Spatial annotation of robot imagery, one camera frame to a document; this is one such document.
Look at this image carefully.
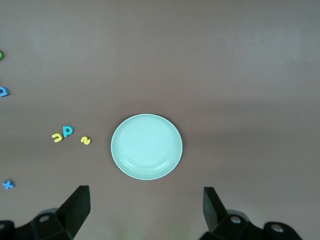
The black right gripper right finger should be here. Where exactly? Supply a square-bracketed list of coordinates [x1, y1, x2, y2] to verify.
[199, 186, 253, 240]

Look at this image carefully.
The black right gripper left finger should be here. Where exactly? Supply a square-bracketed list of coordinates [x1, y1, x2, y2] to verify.
[29, 185, 91, 240]

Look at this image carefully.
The teal foam letter p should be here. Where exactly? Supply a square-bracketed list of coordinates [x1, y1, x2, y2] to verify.
[62, 125, 75, 138]

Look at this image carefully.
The blue foam letter x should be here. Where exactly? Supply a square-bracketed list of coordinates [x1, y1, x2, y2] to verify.
[2, 179, 16, 190]

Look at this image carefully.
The pale green round plate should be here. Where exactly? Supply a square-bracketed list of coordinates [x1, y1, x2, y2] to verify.
[110, 113, 184, 181]

